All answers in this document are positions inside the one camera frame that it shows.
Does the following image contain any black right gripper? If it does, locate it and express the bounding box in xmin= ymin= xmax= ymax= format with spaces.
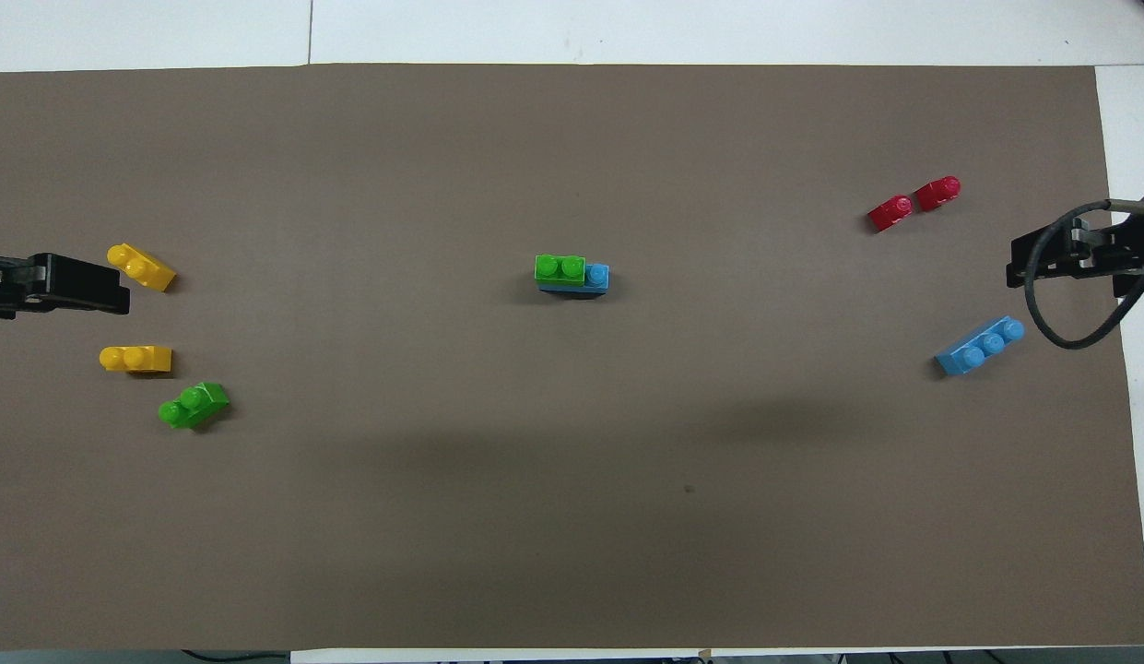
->
xmin=1007 ymin=205 xmax=1144 ymax=298

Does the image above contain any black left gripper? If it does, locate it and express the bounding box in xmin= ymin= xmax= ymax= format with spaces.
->
xmin=0 ymin=254 xmax=131 ymax=321

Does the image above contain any blue three-stud toy block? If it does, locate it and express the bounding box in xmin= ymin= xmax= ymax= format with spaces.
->
xmin=538 ymin=263 xmax=610 ymax=296
xmin=934 ymin=315 xmax=1026 ymax=377

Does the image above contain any green two-stud toy block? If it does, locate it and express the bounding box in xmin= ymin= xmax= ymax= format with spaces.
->
xmin=535 ymin=255 xmax=587 ymax=287
xmin=158 ymin=381 xmax=230 ymax=431

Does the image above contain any yellow two-stud toy block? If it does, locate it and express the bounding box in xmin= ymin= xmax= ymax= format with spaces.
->
xmin=107 ymin=243 xmax=177 ymax=292
xmin=100 ymin=345 xmax=173 ymax=374

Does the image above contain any red one-stud toy block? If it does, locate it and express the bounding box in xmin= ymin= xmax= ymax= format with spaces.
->
xmin=914 ymin=175 xmax=961 ymax=213
xmin=867 ymin=195 xmax=914 ymax=233

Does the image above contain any brown table mat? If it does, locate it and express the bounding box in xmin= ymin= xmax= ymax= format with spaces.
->
xmin=0 ymin=63 xmax=1144 ymax=651

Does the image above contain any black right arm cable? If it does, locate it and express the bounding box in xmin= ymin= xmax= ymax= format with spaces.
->
xmin=1023 ymin=196 xmax=1144 ymax=350

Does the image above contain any black floor cable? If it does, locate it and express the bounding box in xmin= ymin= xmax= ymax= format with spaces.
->
xmin=180 ymin=649 xmax=291 ymax=664

